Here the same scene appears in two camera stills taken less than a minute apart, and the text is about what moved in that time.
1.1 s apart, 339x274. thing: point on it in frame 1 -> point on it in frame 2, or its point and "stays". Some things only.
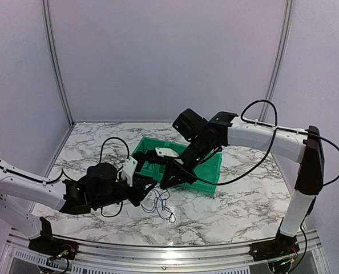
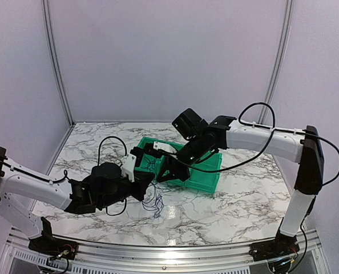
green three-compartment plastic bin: [206, 173] stays
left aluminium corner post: [47, 21] stays
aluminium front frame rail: [19, 255] stays
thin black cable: [145, 168] -> [150, 164]
